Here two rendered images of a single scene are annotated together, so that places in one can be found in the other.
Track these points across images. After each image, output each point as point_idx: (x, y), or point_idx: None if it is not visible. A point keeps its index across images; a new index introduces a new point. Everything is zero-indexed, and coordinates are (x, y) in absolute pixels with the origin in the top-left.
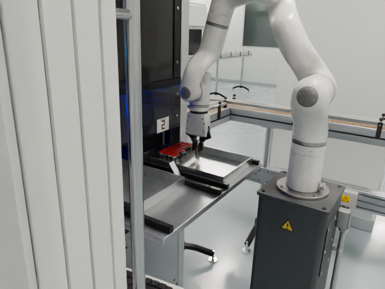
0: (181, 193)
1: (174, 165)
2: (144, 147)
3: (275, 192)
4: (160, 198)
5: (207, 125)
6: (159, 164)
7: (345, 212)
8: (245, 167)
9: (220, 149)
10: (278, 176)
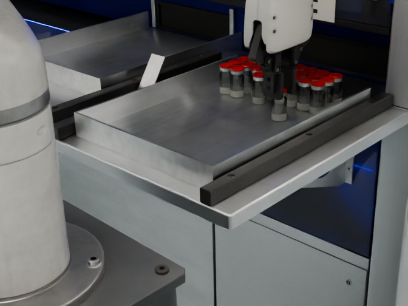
0: (67, 96)
1: (157, 65)
2: (326, 53)
3: None
4: (48, 76)
5: (251, 15)
6: None
7: None
8: (173, 170)
9: (290, 125)
10: (129, 248)
